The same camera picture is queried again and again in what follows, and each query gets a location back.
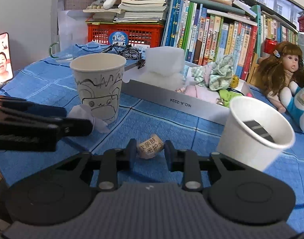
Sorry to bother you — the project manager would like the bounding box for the blue Doraemon plush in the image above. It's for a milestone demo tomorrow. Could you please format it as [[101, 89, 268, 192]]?
[[279, 70, 304, 132]]

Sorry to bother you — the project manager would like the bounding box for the green striped cloth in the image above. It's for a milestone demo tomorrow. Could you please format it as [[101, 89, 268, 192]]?
[[191, 55, 234, 91]]

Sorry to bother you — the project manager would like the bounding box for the white crumpled tissue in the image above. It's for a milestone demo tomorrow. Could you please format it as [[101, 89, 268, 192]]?
[[67, 104, 110, 133]]

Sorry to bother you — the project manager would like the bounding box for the white cardboard box tray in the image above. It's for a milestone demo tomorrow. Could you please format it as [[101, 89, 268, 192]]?
[[120, 59, 255, 126]]

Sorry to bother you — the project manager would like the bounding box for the round blue sticker badge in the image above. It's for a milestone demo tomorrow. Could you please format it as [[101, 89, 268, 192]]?
[[109, 31, 129, 46]]

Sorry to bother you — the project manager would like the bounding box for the white Marie paper cup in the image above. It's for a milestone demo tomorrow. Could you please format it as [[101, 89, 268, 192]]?
[[216, 96, 295, 171]]

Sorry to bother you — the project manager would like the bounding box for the miniature black bicycle model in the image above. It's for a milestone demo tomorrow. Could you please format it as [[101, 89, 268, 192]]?
[[102, 44, 142, 60]]

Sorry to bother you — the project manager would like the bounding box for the smartphone showing face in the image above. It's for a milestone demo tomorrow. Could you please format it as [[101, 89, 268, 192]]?
[[0, 32, 14, 84]]

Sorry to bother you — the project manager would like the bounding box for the row of upright books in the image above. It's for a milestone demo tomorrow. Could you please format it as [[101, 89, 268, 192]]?
[[162, 0, 298, 80]]

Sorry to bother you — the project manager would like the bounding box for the gold sequin soft ball pair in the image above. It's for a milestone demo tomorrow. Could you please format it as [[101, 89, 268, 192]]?
[[230, 75, 239, 88]]

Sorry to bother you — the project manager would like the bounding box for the stack of grey books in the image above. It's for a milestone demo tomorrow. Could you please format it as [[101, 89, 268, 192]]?
[[83, 0, 170, 23]]

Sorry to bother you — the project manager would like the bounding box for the pink folded cloth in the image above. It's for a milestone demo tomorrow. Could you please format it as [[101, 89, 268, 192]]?
[[176, 85, 220, 104]]

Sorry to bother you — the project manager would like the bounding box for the doodled paper cup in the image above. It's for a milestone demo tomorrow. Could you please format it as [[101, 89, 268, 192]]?
[[70, 53, 127, 124]]

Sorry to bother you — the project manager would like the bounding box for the red can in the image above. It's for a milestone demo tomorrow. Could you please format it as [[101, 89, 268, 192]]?
[[263, 38, 278, 55]]

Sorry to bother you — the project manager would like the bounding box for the brown haired doll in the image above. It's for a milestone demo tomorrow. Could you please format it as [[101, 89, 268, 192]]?
[[257, 42, 304, 113]]

